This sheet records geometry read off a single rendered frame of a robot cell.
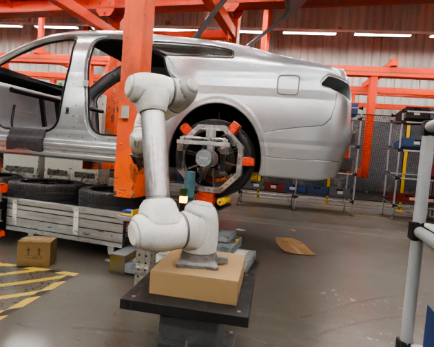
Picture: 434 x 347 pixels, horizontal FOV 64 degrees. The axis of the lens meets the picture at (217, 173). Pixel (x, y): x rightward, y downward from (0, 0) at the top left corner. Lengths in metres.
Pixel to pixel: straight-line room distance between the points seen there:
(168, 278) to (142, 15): 1.89
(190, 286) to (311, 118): 1.76
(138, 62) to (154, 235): 1.57
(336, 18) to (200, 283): 11.93
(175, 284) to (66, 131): 2.43
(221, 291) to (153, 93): 0.85
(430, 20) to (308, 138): 11.04
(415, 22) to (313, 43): 3.13
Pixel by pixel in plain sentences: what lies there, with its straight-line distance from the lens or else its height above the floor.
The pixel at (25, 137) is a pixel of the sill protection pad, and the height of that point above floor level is 0.91.
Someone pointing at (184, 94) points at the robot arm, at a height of 1.14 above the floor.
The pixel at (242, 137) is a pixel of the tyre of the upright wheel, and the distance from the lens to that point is 2.82.
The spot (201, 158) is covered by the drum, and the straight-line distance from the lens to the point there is 2.66.
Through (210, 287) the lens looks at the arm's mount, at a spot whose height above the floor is 0.36.
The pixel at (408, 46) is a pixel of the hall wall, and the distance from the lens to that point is 13.13.
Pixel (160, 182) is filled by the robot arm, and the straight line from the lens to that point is 1.43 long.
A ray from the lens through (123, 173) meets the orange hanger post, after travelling 2.62.
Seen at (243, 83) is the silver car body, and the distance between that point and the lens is 2.90.
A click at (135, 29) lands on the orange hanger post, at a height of 1.72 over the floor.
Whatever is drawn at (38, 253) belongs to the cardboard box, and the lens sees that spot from 2.81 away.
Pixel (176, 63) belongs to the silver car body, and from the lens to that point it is 3.13.
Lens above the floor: 0.88
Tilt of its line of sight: 3 degrees down
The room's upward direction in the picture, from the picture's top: 5 degrees clockwise
